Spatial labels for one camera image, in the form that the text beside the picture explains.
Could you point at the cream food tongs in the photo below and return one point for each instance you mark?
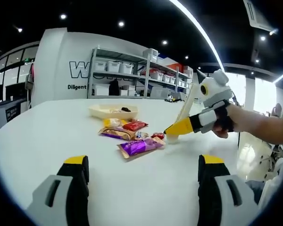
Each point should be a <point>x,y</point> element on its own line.
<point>187,103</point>

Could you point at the person's right hand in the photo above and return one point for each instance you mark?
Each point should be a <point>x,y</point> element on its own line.
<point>224,120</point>

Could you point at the ceiling air vent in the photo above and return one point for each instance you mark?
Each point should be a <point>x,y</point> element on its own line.
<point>258,14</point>

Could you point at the grey metal shelving rack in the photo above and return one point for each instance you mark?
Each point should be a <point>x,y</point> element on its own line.
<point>146,77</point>

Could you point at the black glossy food item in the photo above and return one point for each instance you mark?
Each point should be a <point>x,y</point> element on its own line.
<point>126,109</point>

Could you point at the white cardboard box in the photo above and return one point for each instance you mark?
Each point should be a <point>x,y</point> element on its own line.
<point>100,90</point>

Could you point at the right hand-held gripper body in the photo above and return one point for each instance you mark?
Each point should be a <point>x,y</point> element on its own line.
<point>217,91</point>

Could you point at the grey flat panel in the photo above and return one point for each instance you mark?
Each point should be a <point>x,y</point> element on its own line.
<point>160,92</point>

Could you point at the yellow bun food packet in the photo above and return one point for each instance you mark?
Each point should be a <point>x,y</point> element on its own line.
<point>114,122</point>

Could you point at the long ceiling light strip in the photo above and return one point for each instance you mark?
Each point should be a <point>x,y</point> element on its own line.
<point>202,30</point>

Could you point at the black backpack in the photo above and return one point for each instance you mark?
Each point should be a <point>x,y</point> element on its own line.
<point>114,87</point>

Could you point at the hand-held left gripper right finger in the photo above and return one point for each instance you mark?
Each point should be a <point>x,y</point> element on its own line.
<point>237,200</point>

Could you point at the black monitor on pole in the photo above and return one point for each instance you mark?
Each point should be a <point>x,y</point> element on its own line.
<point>201,75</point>

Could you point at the small red food packet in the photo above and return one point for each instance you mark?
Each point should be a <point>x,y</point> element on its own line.
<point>157,135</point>

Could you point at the cream plastic container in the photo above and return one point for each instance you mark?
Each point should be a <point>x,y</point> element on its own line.
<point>101,113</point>

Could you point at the blue white candy food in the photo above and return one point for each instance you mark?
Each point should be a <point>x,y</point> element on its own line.
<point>141,135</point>

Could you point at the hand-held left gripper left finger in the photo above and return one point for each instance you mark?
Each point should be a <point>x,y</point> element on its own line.
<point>49,200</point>

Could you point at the person's blue jeans leg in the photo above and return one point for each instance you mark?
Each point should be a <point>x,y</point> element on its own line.
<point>255,190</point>

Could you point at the dark grey cabinet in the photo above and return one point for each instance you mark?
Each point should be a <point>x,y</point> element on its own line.
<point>9,111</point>

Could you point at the large purple food packet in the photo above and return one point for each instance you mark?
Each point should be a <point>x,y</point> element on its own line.
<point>139,148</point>

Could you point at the brown purple food packet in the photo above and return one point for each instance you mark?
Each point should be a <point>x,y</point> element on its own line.
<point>115,133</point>

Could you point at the white office chair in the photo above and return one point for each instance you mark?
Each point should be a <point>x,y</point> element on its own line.
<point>273,160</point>

